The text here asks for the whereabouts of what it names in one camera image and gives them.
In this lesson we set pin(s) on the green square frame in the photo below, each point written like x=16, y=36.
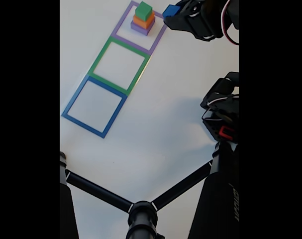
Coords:
x=98, y=57

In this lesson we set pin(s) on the black camera tripod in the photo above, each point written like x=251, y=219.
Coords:
x=215, y=199

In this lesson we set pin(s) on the orange block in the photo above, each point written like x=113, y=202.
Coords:
x=142, y=22

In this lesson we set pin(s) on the purple square frame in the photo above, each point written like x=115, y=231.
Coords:
x=121, y=25

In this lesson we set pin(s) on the purple block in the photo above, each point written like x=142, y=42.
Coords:
x=139, y=29

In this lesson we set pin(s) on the green cube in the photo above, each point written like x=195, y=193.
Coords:
x=143, y=10

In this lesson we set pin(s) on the blue square frame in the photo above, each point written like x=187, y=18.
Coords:
x=73, y=99

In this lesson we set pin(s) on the small blue cube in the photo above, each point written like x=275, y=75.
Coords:
x=170, y=11

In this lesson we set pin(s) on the red black table clamp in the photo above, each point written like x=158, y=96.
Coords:
x=226, y=132

